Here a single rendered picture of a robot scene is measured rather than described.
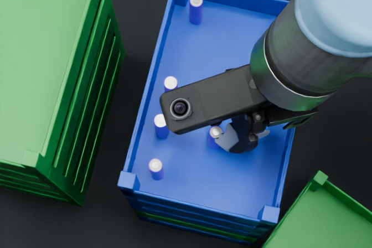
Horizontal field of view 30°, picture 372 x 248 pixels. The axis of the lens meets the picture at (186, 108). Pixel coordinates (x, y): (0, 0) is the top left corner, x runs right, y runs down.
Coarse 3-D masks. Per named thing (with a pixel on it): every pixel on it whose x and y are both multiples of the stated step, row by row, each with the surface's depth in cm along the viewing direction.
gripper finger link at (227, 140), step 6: (228, 126) 82; (228, 132) 82; (234, 132) 80; (264, 132) 84; (216, 138) 86; (222, 138) 84; (228, 138) 83; (234, 138) 81; (222, 144) 85; (228, 144) 83; (234, 144) 81; (228, 150) 83
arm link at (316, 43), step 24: (312, 0) 55; (336, 0) 54; (360, 0) 54; (288, 24) 59; (312, 24) 56; (336, 24) 54; (360, 24) 54; (288, 48) 60; (312, 48) 57; (336, 48) 55; (360, 48) 54; (288, 72) 62; (312, 72) 60; (336, 72) 59; (360, 72) 59; (312, 96) 64
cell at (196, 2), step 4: (192, 0) 92; (196, 0) 92; (200, 0) 92; (192, 4) 92; (196, 4) 92; (200, 4) 92; (192, 8) 93; (196, 8) 93; (200, 8) 93; (192, 12) 94; (196, 12) 94; (200, 12) 95; (192, 16) 96; (196, 16) 95; (200, 16) 96; (192, 20) 97; (196, 20) 97; (200, 20) 98
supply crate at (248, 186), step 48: (240, 0) 96; (192, 48) 97; (240, 48) 97; (144, 96) 90; (144, 144) 94; (192, 144) 94; (288, 144) 89; (144, 192) 87; (192, 192) 92; (240, 192) 92
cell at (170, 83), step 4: (168, 76) 90; (172, 76) 90; (164, 80) 89; (168, 80) 89; (172, 80) 89; (176, 80) 89; (164, 84) 89; (168, 84) 89; (172, 84) 89; (176, 84) 89; (164, 88) 90; (168, 88) 89; (172, 88) 89; (176, 88) 90
